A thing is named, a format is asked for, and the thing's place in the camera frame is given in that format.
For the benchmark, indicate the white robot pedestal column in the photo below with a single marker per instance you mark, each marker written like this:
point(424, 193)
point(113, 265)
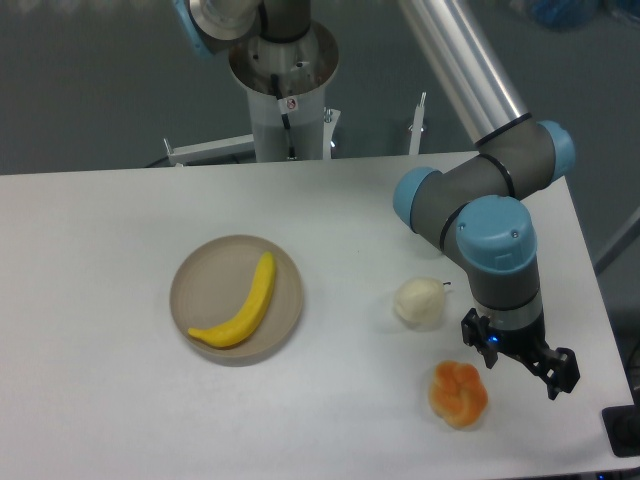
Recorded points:
point(285, 84)

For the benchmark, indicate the yellow toy banana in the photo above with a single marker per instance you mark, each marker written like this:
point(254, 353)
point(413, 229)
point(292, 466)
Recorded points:
point(243, 324)

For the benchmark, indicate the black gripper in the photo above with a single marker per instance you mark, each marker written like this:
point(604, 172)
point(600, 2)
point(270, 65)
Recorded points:
point(558, 368)

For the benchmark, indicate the white metal bracket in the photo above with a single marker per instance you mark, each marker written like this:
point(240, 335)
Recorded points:
point(209, 153)
point(417, 127)

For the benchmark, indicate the right white metal bracket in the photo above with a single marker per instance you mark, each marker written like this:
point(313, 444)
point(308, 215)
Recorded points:
point(417, 127)

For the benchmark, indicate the orange knotted bread roll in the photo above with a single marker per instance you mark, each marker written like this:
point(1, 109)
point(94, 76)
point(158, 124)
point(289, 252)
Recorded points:
point(457, 394)

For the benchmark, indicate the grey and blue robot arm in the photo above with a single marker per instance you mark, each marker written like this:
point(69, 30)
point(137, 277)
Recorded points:
point(474, 214)

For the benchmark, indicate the beige round plate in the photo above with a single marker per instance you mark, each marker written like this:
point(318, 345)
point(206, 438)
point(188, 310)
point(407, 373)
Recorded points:
point(214, 281)

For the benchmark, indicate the blue plastic bag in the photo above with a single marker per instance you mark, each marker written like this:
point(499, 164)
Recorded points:
point(561, 15)

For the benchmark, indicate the left white metal bracket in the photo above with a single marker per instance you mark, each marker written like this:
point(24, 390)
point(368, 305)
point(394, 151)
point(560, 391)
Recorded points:
point(209, 153)

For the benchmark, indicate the black device at table edge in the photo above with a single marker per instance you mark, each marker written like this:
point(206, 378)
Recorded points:
point(622, 428)

